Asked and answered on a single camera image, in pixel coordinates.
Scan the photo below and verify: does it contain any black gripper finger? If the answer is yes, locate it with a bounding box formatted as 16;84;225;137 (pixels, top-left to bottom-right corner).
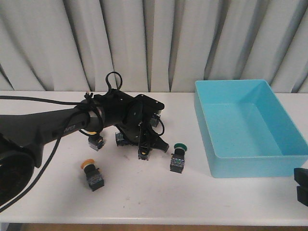
296;186;308;206
294;168;308;187

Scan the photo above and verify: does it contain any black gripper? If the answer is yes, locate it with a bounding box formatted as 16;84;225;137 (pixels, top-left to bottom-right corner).
94;90;169;153

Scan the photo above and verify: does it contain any red push button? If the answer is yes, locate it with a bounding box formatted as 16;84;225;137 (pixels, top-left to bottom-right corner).
138;147;152;161
115;132;130;146

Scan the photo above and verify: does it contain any yellow push button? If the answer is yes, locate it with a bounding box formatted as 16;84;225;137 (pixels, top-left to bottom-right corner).
85;131;105;151
80;159;104;192

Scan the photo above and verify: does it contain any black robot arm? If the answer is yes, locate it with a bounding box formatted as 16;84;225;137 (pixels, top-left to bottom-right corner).
0;89;169;209

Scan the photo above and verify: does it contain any green button near box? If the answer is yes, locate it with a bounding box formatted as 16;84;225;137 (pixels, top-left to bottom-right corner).
170;143;187;174

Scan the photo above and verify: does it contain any light blue plastic box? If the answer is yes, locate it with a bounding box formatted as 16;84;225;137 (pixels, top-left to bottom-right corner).
194;79;308;178

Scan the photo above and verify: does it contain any green button near curtain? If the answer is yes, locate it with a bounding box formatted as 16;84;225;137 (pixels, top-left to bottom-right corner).
150;110;161;128

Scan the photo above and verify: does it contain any lying red push button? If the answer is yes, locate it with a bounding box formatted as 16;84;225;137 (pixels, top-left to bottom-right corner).
115;132;130;146

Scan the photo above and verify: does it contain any lying yellow push button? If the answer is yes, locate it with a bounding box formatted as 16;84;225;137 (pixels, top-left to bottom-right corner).
80;159;104;192

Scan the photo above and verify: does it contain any grey pleated curtain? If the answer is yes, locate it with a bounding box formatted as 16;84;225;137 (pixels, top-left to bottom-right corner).
0;0;308;93

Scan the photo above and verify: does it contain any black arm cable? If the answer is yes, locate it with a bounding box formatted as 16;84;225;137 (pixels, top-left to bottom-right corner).
0;71;124;213

